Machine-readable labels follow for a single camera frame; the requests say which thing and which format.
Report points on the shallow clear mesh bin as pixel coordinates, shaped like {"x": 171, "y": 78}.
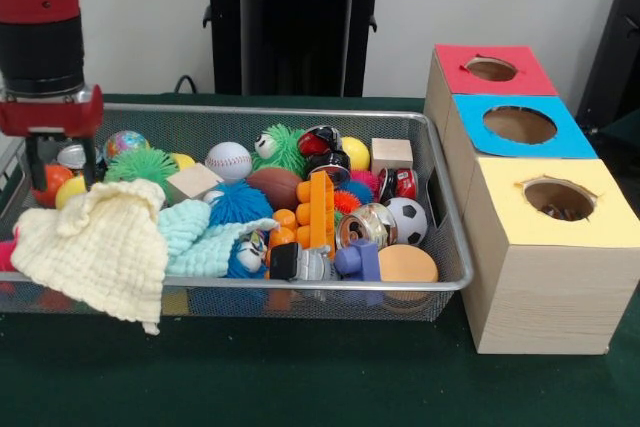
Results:
{"x": 452, "y": 227}

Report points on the yellow ball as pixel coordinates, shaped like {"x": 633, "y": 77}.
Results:
{"x": 354, "y": 153}

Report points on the white toy baseball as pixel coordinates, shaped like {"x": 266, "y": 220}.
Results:
{"x": 229, "y": 160}

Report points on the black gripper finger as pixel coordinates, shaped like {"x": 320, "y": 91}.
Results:
{"x": 35, "y": 162}
{"x": 92, "y": 157}

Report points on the black chair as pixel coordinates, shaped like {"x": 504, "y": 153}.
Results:
{"x": 615, "y": 47}

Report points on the large light green spiky ball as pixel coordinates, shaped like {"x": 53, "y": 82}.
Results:
{"x": 140, "y": 165}

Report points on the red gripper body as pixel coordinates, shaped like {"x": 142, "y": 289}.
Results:
{"x": 50, "y": 117}

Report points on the mint green cloth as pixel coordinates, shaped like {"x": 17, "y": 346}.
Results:
{"x": 195, "y": 242}

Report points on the wooden box with three holes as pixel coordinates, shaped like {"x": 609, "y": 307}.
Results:
{"x": 550, "y": 287}

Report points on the multicolour cartoon print cloth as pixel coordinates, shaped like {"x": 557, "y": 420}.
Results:
{"x": 560, "y": 212}

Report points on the orange red ball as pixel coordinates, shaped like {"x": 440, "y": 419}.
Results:
{"x": 55, "y": 179}

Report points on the cream yellow cloth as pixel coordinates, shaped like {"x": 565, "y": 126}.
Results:
{"x": 95, "y": 247}

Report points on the small wooden cube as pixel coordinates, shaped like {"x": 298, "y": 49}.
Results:
{"x": 391, "y": 155}

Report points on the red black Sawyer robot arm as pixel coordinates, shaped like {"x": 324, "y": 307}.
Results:
{"x": 40, "y": 37}

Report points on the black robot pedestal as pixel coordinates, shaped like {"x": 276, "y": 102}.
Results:
{"x": 290, "y": 27}

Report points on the orange plastic toy brick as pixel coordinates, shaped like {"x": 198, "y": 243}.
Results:
{"x": 320, "y": 212}

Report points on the peach orange ball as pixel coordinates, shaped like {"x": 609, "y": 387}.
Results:
{"x": 407, "y": 265}

